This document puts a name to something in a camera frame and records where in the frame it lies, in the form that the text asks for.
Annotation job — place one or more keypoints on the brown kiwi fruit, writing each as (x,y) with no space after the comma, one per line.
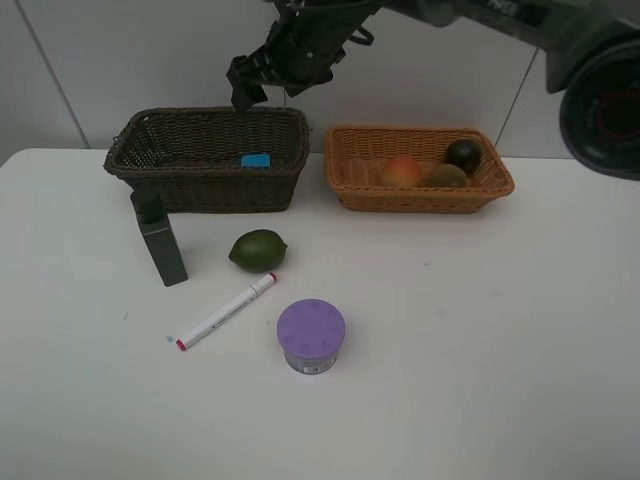
(445,176)

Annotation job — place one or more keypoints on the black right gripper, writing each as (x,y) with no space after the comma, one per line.
(297,55)

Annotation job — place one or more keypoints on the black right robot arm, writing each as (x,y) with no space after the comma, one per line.
(591,47)

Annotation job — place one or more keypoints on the purple lidded round container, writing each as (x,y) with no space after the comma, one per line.
(311,333)

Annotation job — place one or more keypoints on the dark green avocado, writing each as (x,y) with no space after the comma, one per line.
(466,154)

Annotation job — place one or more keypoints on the white marker with red caps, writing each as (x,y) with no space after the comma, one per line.
(225,312)

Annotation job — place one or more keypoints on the red orange peach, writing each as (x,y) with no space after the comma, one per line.
(401,171)

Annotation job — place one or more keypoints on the orange wicker basket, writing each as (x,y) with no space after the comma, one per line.
(355,156)

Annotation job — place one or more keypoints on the dark green square bottle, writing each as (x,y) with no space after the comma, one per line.
(157,233)

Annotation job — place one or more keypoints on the dark brown wicker basket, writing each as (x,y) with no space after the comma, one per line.
(191,155)

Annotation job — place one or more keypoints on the green lime fruit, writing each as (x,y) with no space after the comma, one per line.
(258,251)

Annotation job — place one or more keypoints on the blue whiteboard eraser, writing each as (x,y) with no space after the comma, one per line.
(255,160)

